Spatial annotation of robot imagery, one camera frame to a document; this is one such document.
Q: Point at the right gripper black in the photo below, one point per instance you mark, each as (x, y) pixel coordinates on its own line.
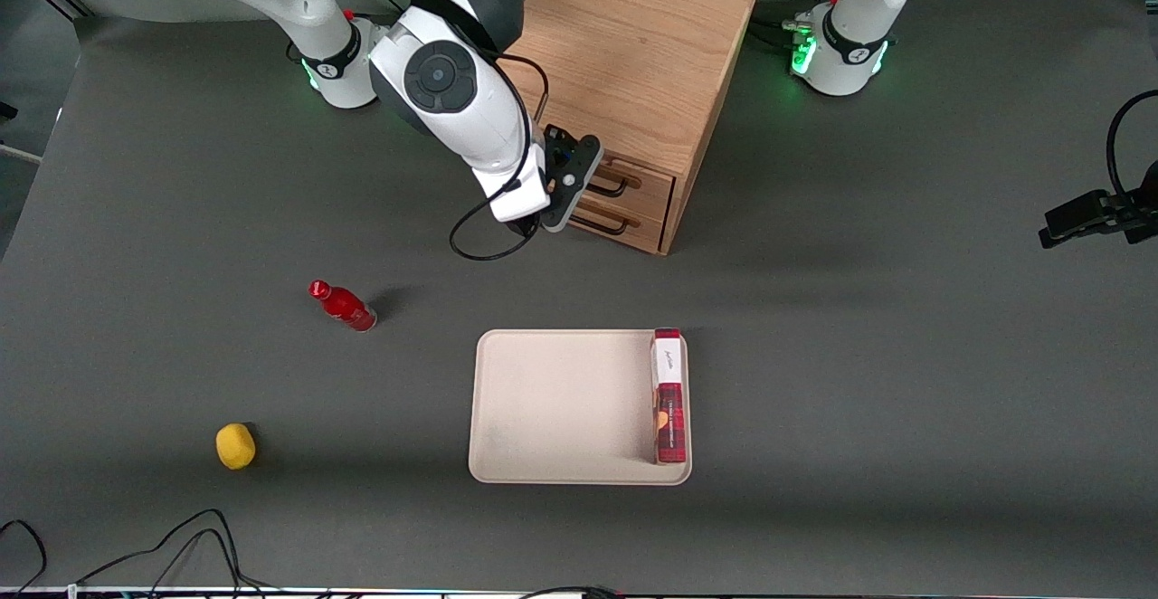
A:
(558, 135)

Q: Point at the wooden drawer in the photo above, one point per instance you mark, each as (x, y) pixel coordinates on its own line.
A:
(651, 190)
(647, 230)

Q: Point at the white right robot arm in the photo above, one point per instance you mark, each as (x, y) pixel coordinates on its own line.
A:
(452, 83)

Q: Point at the wooden drawer cabinet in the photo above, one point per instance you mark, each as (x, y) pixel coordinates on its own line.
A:
(633, 47)

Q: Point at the beige plastic tray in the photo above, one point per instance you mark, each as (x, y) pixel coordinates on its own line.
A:
(561, 409)

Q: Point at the red bottle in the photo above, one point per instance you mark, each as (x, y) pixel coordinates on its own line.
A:
(348, 308)

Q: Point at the red and white carton box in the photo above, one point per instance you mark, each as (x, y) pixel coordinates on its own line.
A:
(669, 418)

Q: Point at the yellow lemon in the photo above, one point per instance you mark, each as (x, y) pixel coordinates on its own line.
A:
(235, 446)

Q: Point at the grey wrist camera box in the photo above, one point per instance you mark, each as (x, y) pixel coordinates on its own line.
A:
(588, 160)

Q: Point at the black camera clamp mount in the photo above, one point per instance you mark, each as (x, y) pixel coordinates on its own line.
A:
(1086, 214)

